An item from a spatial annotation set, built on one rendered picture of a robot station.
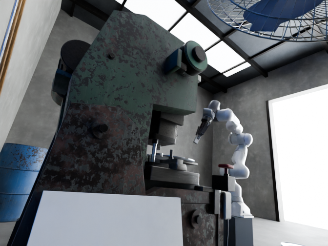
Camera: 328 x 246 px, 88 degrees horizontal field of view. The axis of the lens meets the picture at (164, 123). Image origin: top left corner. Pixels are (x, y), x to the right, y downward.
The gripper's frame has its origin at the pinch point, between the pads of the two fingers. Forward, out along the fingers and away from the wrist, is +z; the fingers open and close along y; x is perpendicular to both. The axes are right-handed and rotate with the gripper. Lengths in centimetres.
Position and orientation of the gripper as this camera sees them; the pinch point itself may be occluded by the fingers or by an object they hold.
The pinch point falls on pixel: (196, 139)
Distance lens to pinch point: 126.7
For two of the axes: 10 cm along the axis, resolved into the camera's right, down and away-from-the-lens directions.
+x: -7.8, -6.0, -1.8
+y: -3.9, 2.5, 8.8
